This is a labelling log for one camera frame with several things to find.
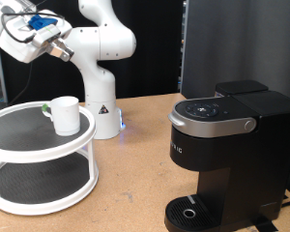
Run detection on grey metal frame post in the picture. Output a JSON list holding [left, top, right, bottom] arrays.
[[0, 42, 8, 102]]

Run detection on grey partition panel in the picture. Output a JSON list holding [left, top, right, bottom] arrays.
[[180, 0, 290, 197]]

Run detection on black camera cable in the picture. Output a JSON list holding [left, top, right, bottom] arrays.
[[0, 12, 66, 44]]

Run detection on white two-tier turntable stand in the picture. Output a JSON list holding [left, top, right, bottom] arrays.
[[0, 101, 100, 217]]

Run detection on black hanging background cable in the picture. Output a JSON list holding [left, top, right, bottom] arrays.
[[4, 61, 35, 105]]

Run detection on silver handled Keurig lid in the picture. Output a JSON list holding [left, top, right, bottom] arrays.
[[167, 96, 259, 139]]

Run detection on white mug green taped handle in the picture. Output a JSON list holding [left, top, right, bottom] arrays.
[[42, 96, 81, 137]]

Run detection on perforated metal upright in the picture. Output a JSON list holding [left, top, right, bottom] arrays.
[[178, 0, 189, 94]]

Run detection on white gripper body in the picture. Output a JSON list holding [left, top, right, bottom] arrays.
[[0, 9, 73, 64]]

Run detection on black Keurig coffee machine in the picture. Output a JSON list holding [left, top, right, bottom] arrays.
[[163, 79, 290, 232]]

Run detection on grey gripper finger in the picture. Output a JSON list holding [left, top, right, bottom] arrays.
[[56, 39, 75, 56], [47, 47, 72, 63]]

